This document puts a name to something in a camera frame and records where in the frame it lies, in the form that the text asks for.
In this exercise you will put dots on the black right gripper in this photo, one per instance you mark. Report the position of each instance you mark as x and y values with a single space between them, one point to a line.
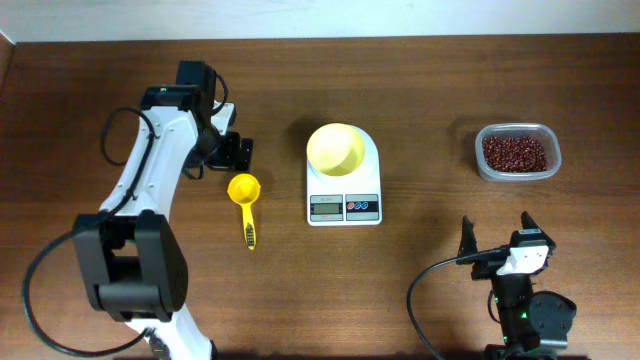
485 267

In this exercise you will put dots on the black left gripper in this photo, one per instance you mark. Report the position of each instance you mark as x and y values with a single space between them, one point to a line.
233 160

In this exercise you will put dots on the yellow measuring scoop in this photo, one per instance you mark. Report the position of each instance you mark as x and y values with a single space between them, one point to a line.
244 190

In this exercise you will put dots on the red adzuki beans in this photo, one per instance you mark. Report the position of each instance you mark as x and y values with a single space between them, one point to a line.
514 154

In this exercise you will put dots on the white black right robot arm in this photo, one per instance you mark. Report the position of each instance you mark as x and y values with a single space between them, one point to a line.
534 325

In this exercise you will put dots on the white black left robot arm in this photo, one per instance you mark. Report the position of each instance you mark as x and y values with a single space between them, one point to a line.
131 263

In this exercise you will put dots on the yellow plastic bowl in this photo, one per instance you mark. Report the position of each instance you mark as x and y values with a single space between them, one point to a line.
336 149

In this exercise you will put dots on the white digital kitchen scale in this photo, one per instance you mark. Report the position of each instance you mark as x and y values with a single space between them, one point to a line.
351 200

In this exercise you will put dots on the clear plastic container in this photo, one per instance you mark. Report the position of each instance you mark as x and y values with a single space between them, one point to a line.
537 131

